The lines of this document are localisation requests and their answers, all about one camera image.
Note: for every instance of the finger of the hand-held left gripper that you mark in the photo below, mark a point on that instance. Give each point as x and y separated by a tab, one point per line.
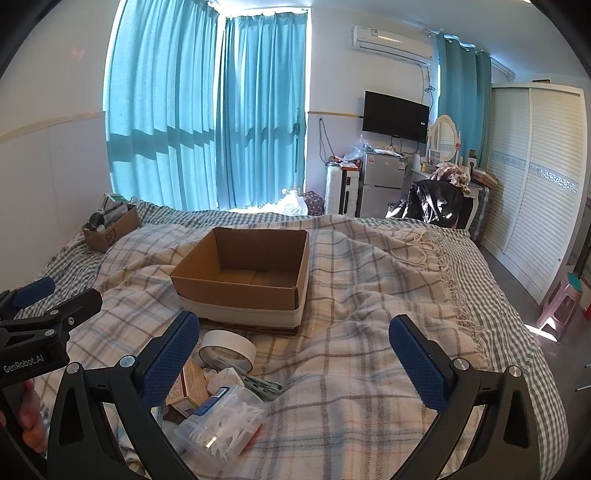
76	307
33	290

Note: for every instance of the dark patterned bag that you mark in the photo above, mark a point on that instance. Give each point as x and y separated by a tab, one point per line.
314	203

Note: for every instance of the brown cardboard box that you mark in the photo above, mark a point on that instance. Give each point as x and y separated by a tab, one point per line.
240	295

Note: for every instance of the white tape roll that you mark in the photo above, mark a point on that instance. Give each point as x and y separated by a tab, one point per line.
228	346

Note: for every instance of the clear floss pick container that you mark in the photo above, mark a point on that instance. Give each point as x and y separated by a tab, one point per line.
221	420

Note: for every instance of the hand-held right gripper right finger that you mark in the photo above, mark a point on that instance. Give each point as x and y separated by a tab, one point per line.
415	364

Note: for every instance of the white air conditioner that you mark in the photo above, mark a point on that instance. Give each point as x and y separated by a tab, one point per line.
392	44

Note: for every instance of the white chair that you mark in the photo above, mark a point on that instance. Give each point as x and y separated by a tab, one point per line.
470	210

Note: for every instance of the small white item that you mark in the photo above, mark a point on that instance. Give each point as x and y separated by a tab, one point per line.
221	378

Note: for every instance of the narrow teal curtain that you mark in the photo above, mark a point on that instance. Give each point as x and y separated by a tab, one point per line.
461	97

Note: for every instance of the clear plastic bag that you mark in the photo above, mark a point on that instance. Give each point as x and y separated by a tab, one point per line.
356	150

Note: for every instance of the small cardboard box of clutter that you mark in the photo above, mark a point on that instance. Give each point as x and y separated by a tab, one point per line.
113	230

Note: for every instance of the silver small fridge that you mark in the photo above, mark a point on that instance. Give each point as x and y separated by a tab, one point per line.
381	184

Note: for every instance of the black jacket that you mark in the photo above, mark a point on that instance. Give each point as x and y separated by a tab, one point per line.
434	203

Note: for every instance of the white oval mirror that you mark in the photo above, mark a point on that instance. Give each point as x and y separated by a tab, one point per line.
445	136

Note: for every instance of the wide teal curtain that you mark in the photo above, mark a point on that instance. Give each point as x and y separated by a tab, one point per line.
161	106

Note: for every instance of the brown wooden box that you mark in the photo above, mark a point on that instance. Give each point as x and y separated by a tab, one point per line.
484	177

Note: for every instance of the floral cloth pile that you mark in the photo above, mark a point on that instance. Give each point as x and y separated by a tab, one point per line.
455	175

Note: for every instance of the pink plastic stool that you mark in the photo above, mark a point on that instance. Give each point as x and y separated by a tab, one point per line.
561	304

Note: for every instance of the white slatted wardrobe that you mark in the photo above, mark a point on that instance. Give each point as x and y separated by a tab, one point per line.
535	184

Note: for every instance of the beige plaid blanket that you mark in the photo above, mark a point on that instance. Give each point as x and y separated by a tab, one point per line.
332	369

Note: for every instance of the small colourful carton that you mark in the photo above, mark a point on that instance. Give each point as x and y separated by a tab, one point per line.
191	385

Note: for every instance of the white suitcase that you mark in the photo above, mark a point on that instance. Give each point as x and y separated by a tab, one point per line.
341	189

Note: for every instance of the white plastic bag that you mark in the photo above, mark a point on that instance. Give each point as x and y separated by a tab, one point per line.
293	203

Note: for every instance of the black wall television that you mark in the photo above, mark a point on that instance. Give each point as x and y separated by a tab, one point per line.
395	115

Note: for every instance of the person's left hand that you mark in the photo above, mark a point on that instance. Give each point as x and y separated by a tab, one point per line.
33	420

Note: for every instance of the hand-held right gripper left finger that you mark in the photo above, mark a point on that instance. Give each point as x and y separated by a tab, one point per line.
171	360

